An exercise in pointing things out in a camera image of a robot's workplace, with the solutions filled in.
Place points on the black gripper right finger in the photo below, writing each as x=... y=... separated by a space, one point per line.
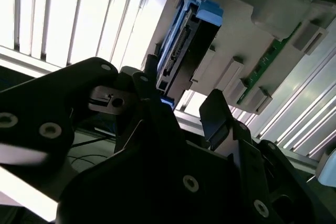
x=215 y=113

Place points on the hard disk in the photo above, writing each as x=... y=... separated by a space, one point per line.
x=183 y=58

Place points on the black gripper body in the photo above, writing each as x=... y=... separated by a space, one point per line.
x=118 y=190

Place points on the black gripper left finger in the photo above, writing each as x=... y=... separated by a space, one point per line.
x=39 y=103

